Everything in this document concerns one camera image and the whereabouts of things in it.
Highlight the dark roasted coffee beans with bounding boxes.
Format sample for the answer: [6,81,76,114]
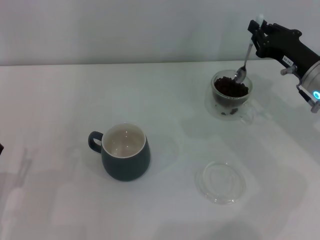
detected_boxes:
[213,76,250,116]

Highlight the clear glass saucer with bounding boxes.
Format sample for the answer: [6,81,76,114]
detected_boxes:
[204,84,258,123]
[194,160,247,206]

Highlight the dark blue ceramic mug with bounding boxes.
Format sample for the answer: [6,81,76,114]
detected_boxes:
[87,121,152,182]

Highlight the clear double-wall glass cup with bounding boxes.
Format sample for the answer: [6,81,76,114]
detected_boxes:
[210,69,258,125]

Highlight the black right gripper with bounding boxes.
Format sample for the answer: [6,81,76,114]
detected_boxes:
[247,20,320,78]

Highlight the steel spoon with light-blue handle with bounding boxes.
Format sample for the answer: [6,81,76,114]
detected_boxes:
[233,13,265,84]

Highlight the black wrist cable with plug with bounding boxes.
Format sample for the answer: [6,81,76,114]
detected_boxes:
[296,84,320,113]

